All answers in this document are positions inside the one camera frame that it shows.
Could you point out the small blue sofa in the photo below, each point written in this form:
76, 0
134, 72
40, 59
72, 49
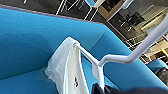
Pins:
156, 64

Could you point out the black office chair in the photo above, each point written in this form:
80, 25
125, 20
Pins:
128, 18

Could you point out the large blue sofa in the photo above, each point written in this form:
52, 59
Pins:
26, 43

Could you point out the white chair with blue seat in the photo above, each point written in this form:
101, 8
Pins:
90, 2

